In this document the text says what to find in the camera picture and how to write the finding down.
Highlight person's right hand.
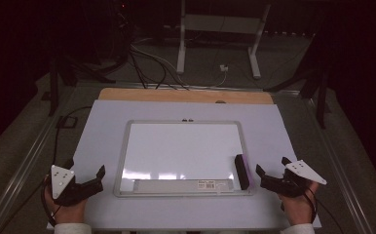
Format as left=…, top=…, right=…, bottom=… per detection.
left=277, top=180, right=320, bottom=227

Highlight silver framed whiteboard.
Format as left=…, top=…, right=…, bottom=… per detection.
left=113, top=119, right=255, bottom=199

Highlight black tripod stand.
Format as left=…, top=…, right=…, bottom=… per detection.
left=263, top=62, right=333, bottom=130
left=47, top=53, right=116, bottom=117

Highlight metal floor rail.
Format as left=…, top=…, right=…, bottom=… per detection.
left=0, top=97, right=67, bottom=234
left=306, top=96, right=374, bottom=234

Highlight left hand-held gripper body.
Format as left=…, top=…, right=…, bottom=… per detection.
left=50, top=164, right=104, bottom=208

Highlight white cable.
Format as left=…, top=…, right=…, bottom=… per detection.
left=131, top=43, right=228, bottom=90

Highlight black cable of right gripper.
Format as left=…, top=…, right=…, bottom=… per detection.
left=302, top=186, right=346, bottom=234

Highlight large white sheet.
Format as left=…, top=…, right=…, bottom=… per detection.
left=46, top=98, right=322, bottom=232

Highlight white metal stand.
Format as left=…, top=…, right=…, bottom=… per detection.
left=175, top=0, right=272, bottom=80

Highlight black floor cables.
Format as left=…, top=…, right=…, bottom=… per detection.
left=127, top=48, right=190, bottom=92

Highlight black square floor plate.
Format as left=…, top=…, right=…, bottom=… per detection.
left=56, top=115, right=79, bottom=130

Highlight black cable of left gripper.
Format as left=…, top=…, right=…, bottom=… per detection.
left=37, top=105, right=94, bottom=228

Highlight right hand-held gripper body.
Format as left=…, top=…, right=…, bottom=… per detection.
left=260, top=159, right=328, bottom=199

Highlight black and purple whiteboard eraser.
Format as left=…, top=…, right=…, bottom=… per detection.
left=233, top=153, right=252, bottom=191

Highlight person's left hand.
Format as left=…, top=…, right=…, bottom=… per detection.
left=43, top=184, right=89, bottom=226

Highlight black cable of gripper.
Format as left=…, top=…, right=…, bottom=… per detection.
left=302, top=186, right=346, bottom=234
left=37, top=105, right=94, bottom=228

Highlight dark equipment rack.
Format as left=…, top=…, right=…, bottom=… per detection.
left=85, top=0, right=135, bottom=67

